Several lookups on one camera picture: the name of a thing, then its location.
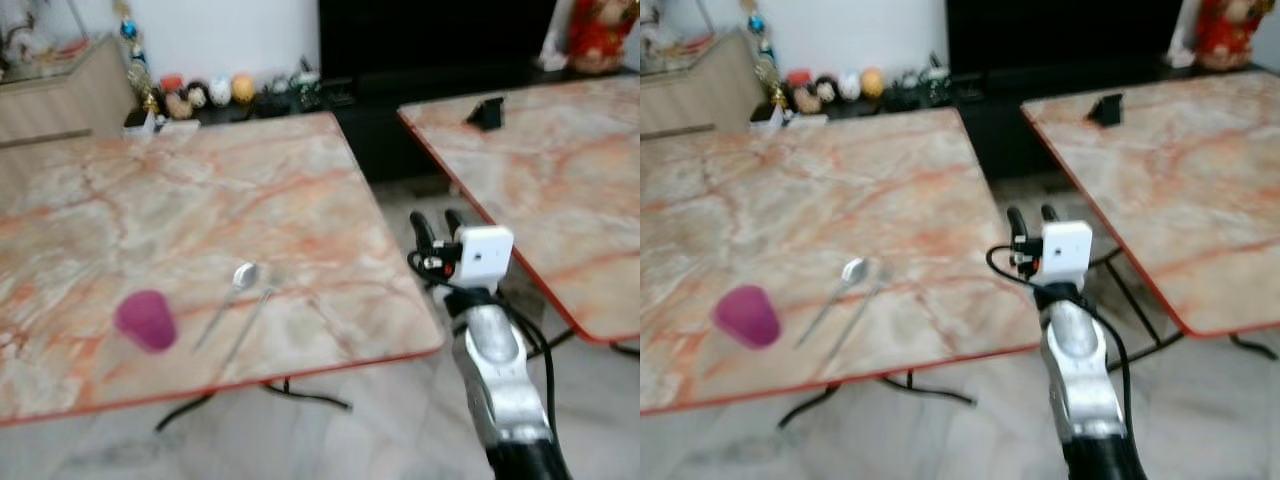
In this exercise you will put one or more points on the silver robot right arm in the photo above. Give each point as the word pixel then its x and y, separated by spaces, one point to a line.
pixel 1075 370
pixel 495 370

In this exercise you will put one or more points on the black television console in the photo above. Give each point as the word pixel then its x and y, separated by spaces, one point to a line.
pixel 375 135
pixel 1000 135

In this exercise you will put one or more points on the marble-pattern folding table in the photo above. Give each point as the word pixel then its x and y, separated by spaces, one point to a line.
pixel 560 180
pixel 1180 180
pixel 840 200
pixel 200 200

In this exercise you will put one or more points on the small black stand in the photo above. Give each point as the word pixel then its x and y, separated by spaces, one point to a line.
pixel 487 113
pixel 1107 108

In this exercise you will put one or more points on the silver metal spoon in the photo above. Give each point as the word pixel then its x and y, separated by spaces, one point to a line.
pixel 244 275
pixel 853 270

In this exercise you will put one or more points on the black television screen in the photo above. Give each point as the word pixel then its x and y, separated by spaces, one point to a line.
pixel 1060 32
pixel 440 35

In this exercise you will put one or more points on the golden egg ornament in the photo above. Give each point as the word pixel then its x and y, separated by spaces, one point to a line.
pixel 243 88
pixel 872 82

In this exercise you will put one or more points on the white egg ornament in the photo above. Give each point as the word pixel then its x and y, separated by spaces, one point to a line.
pixel 220 91
pixel 849 86

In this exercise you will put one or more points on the red seated figurine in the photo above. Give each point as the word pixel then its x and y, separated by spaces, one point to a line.
pixel 1228 35
pixel 600 40

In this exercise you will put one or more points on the red-topped small figurine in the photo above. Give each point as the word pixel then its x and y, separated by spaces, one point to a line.
pixel 171 84
pixel 799 79

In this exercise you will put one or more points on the light wooden cabinet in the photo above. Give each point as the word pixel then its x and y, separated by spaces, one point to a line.
pixel 700 95
pixel 60 100

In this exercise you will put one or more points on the white small box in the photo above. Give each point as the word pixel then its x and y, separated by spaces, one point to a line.
pixel 160 124

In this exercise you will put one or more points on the pink plastic cup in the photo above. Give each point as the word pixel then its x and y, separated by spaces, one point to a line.
pixel 147 320
pixel 747 315

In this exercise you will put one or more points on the hanging beaded ornament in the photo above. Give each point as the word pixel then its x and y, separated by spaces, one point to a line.
pixel 765 50
pixel 137 55

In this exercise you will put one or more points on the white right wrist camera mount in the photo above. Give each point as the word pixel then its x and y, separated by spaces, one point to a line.
pixel 1065 250
pixel 485 258

